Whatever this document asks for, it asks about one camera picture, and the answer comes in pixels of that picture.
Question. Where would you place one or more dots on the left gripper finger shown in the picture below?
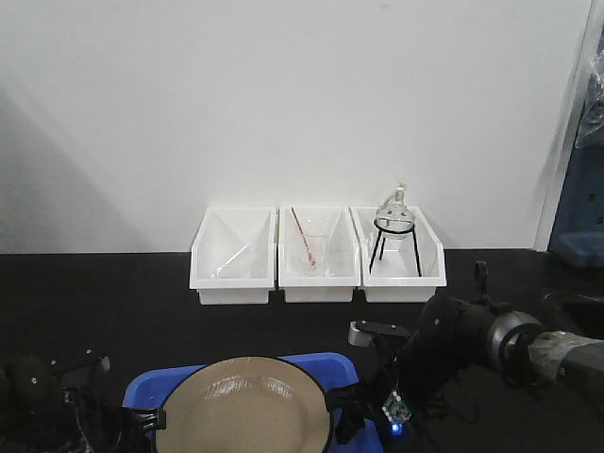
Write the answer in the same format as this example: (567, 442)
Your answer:
(148, 419)

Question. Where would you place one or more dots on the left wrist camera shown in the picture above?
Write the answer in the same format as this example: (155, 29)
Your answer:
(86, 362)

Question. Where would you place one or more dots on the right white storage bin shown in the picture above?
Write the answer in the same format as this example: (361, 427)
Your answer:
(394, 279)

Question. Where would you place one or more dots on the beige plate black rim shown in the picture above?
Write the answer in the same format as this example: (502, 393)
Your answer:
(246, 404)

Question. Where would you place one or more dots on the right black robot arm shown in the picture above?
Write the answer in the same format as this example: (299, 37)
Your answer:
(526, 354)

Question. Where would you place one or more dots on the blue lab equipment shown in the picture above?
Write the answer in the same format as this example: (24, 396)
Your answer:
(577, 233)

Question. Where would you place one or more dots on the glass flask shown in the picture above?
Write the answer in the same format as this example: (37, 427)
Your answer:
(393, 218)

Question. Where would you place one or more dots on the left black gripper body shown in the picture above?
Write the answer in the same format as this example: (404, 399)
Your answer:
(46, 412)

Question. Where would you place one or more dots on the black sink basin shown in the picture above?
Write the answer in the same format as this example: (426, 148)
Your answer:
(581, 314)

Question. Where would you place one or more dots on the left white storage bin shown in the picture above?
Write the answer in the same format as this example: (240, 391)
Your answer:
(233, 256)

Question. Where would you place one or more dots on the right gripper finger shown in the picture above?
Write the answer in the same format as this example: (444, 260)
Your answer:
(350, 424)
(356, 395)

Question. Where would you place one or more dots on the black tripod stand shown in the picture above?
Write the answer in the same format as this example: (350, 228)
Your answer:
(377, 247)

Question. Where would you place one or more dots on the middle white storage bin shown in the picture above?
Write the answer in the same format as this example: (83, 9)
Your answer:
(343, 274)

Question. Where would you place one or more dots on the clear glass beaker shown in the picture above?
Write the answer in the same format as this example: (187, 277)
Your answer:
(318, 246)

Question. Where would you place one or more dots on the blue plastic tray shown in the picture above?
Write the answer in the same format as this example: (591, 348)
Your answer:
(150, 389)

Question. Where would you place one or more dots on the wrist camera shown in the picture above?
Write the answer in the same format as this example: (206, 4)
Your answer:
(86, 362)
(363, 333)

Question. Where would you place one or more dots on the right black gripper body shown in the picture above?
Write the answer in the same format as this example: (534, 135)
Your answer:
(451, 335)

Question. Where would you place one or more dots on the white storage bin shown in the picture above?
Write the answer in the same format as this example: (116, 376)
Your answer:
(233, 256)
(394, 279)
(343, 274)

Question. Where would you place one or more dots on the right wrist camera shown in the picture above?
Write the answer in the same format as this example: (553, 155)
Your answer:
(363, 333)

